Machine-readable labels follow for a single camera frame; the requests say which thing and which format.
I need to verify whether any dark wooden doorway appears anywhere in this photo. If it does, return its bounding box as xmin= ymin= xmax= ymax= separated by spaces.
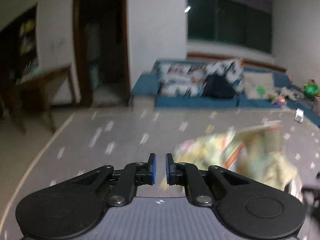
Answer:
xmin=73 ymin=0 xmax=130 ymax=107

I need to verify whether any grey star-patterned mat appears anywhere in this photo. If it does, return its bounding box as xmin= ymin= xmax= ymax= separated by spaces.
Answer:
xmin=1 ymin=109 xmax=319 ymax=239

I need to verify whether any blue sofa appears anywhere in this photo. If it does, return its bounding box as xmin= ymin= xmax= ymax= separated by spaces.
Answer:
xmin=131 ymin=58 xmax=319 ymax=125

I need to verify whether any dark window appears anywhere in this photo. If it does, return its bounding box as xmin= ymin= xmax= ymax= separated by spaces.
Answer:
xmin=187 ymin=0 xmax=272 ymax=54

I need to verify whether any dark wall shelf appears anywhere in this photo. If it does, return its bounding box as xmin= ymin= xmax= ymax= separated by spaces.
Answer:
xmin=1 ymin=6 xmax=37 ymax=86

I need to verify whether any small white box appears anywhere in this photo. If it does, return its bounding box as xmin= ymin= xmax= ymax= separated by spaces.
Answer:
xmin=295 ymin=108 xmax=304 ymax=123

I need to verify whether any colourful patterned garment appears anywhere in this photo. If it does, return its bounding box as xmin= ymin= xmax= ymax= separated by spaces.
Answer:
xmin=172 ymin=120 xmax=303 ymax=200

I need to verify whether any cream sofa cushion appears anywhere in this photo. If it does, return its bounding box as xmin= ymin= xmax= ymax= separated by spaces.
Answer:
xmin=244 ymin=72 xmax=276 ymax=100

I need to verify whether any dark navy cushion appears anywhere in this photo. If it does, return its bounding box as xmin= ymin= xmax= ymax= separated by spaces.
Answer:
xmin=202 ymin=74 xmax=236 ymax=99

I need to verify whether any green round toy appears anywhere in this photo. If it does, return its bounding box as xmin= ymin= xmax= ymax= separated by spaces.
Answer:
xmin=304 ymin=83 xmax=319 ymax=98

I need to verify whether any dark wooden table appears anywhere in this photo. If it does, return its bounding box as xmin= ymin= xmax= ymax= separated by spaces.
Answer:
xmin=9 ymin=64 xmax=76 ymax=133

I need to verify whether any patterned printed cushion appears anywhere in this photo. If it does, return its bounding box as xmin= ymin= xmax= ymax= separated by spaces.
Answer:
xmin=155 ymin=59 xmax=244 ymax=97

